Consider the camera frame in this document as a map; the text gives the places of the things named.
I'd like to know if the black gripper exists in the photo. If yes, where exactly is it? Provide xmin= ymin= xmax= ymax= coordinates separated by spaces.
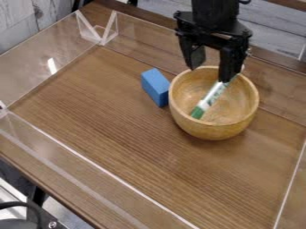
xmin=174 ymin=0 xmax=253 ymax=83

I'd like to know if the green white marker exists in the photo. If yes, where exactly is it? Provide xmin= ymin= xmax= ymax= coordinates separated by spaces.
xmin=190 ymin=74 xmax=238 ymax=120

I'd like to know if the blue foam block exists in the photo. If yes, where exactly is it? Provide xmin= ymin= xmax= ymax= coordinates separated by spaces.
xmin=142 ymin=68 xmax=170 ymax=107

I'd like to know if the brown wooden bowl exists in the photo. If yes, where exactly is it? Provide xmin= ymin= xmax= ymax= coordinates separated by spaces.
xmin=168 ymin=66 xmax=259 ymax=140

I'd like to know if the black table leg bracket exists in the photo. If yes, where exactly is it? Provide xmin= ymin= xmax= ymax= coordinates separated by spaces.
xmin=27 ymin=186 xmax=68 ymax=229

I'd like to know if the black cable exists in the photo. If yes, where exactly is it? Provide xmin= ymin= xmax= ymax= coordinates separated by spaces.
xmin=0 ymin=201 xmax=43 ymax=229

